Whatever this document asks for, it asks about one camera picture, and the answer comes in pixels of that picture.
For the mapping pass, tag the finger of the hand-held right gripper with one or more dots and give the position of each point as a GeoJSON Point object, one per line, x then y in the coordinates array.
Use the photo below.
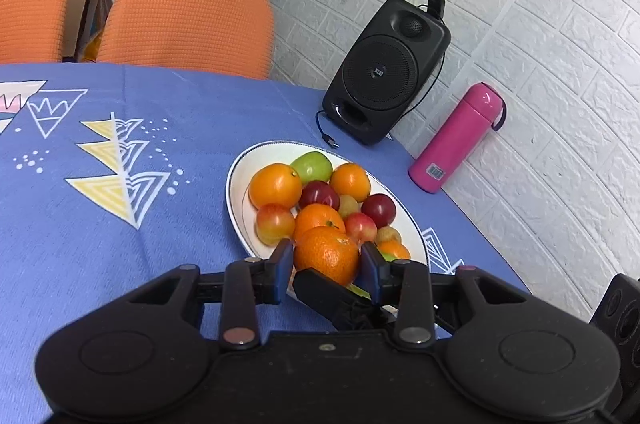
{"type": "Point", "coordinates": [325, 294]}

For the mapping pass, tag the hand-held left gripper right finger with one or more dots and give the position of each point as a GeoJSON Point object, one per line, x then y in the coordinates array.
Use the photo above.
{"type": "Point", "coordinates": [371, 271]}

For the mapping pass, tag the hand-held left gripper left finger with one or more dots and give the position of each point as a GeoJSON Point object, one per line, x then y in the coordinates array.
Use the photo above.
{"type": "Point", "coordinates": [282, 271]}

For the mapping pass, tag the small orange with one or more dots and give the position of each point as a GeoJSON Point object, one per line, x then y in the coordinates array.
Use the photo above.
{"type": "Point", "coordinates": [393, 250]}
{"type": "Point", "coordinates": [326, 256]}

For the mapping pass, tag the small yellow-green plum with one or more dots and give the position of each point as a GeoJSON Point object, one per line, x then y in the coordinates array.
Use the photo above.
{"type": "Point", "coordinates": [388, 235]}
{"type": "Point", "coordinates": [348, 205]}

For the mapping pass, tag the red yellow plum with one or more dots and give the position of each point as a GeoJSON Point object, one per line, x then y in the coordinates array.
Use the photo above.
{"type": "Point", "coordinates": [360, 228]}
{"type": "Point", "coordinates": [275, 224]}

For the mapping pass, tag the dark red plum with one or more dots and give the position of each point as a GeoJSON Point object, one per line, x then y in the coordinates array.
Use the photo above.
{"type": "Point", "coordinates": [378, 209]}
{"type": "Point", "coordinates": [319, 195]}

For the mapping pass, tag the white plate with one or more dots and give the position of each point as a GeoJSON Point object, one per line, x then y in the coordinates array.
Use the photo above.
{"type": "Point", "coordinates": [240, 204]}

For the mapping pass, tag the large orange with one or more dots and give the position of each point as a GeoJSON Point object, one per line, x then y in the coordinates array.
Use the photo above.
{"type": "Point", "coordinates": [275, 185]}

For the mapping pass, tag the medium orange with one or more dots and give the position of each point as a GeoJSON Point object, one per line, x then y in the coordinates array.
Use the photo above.
{"type": "Point", "coordinates": [350, 182]}

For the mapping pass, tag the pink thermos bottle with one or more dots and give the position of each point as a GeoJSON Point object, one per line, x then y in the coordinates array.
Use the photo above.
{"type": "Point", "coordinates": [450, 143]}

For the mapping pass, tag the black speaker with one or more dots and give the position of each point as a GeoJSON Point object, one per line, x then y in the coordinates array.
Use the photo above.
{"type": "Point", "coordinates": [385, 73]}

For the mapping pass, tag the blue printed tablecloth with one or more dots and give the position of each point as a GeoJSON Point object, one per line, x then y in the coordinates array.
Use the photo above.
{"type": "Point", "coordinates": [75, 229]}

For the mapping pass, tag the orange chair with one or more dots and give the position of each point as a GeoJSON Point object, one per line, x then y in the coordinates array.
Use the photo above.
{"type": "Point", "coordinates": [190, 18]}
{"type": "Point", "coordinates": [30, 3]}

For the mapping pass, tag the small black microphone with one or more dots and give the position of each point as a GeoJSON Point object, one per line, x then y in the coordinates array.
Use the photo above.
{"type": "Point", "coordinates": [436, 3]}

